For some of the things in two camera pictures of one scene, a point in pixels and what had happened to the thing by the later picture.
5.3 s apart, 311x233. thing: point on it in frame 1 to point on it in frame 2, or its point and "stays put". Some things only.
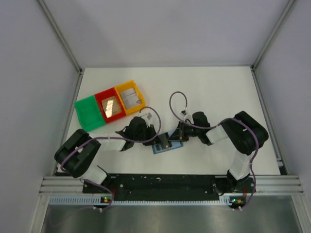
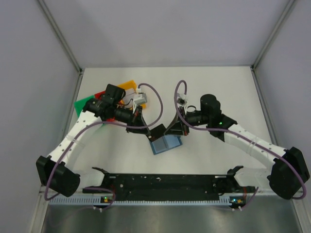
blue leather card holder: (157, 148) stays put
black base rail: (167, 187) stays put
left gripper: (151, 130) to (136, 118)
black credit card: (164, 141) to (157, 132)
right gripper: (180, 133) to (177, 127)
